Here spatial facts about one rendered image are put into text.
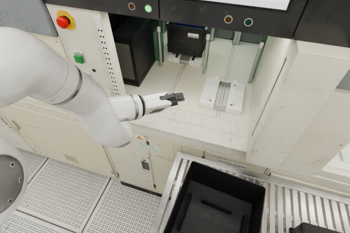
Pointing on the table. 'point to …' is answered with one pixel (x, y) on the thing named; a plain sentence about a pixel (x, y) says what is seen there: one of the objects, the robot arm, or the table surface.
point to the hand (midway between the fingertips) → (175, 99)
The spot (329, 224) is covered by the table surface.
